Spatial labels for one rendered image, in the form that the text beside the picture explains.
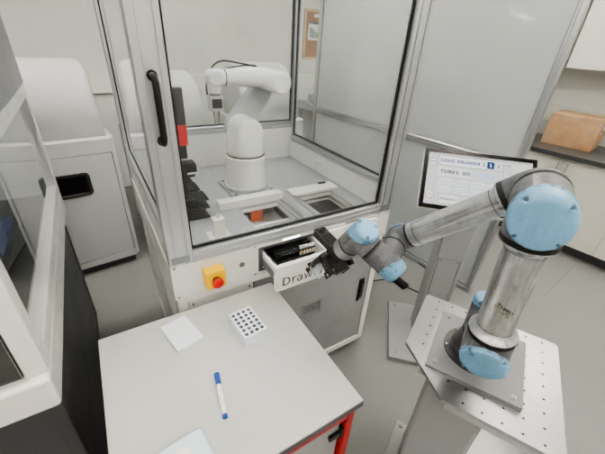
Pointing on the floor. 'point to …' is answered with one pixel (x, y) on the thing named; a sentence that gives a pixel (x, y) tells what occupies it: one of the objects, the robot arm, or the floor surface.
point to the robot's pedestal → (432, 423)
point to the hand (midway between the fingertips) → (316, 266)
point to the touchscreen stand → (399, 316)
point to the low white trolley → (320, 440)
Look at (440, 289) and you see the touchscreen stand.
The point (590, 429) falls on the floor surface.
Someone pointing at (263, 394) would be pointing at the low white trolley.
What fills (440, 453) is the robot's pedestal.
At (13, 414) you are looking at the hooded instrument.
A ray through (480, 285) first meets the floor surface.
